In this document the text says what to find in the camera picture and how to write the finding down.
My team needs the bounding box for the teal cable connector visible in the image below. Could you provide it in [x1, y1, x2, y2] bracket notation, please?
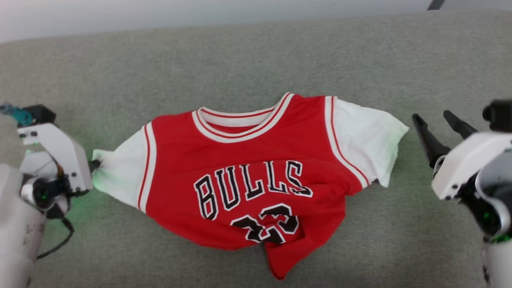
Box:
[0, 103, 32, 126]

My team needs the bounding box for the thin black cable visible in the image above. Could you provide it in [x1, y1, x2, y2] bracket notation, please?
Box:
[37, 216, 75, 260]

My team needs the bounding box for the red Bulls basketball jersey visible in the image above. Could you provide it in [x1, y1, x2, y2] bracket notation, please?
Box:
[92, 92, 410, 280]

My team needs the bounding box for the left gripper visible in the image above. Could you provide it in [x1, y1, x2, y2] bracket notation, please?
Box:
[20, 151, 101, 220]

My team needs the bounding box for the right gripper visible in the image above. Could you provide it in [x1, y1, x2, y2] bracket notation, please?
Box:
[412, 110, 512, 242]

